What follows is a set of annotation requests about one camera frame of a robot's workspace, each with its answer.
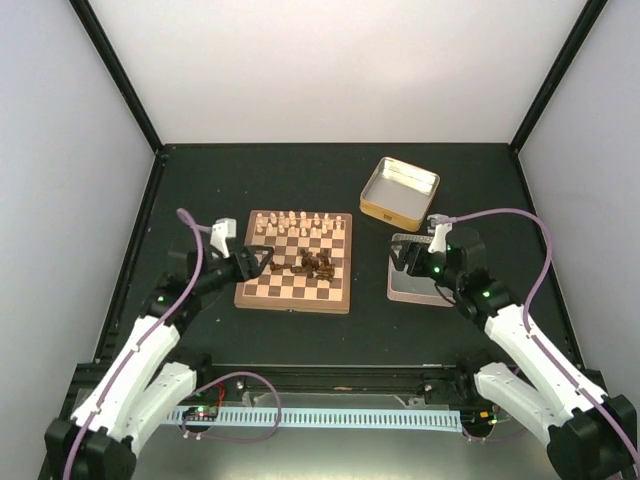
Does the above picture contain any controller circuit board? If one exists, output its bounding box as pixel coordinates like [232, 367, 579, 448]
[182, 405, 219, 421]
[461, 410, 500, 425]

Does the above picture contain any left controller circuit board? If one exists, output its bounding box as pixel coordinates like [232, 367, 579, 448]
[182, 405, 219, 421]

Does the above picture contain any pile of dark pieces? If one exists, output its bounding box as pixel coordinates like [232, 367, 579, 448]
[269, 249, 336, 281]

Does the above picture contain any silver patterned tin lid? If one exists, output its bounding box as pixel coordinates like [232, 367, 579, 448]
[387, 260, 453, 307]

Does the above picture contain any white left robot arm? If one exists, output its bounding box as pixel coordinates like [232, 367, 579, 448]
[44, 246, 274, 479]

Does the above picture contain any right black frame post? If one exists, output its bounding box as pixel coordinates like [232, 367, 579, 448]
[509, 0, 608, 154]

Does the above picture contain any white slotted cable duct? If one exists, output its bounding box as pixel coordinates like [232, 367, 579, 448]
[162, 406, 462, 433]

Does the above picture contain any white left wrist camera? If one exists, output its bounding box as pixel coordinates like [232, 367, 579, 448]
[209, 218, 237, 258]

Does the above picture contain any left black frame post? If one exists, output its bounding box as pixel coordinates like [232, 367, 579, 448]
[69, 0, 163, 153]

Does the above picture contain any wooden chess board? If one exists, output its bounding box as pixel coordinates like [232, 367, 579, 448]
[234, 210, 353, 314]

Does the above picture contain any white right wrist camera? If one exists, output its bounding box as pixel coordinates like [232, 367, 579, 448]
[427, 214, 453, 254]

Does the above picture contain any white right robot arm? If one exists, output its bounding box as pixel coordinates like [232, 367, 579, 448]
[389, 224, 639, 479]

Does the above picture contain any gold square tin box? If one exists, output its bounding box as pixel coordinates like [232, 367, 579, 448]
[359, 157, 440, 232]

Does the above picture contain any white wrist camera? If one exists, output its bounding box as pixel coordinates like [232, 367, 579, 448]
[427, 214, 453, 254]
[209, 218, 237, 258]

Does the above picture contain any black frame post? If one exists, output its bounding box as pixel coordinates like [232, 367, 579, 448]
[69, 0, 163, 153]
[509, 0, 608, 154]

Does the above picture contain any right controller circuit board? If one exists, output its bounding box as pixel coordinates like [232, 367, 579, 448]
[461, 410, 500, 425]

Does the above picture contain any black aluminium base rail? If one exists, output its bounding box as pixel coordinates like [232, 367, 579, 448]
[196, 364, 489, 408]

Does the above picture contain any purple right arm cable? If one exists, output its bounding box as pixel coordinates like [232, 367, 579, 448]
[439, 207, 640, 466]

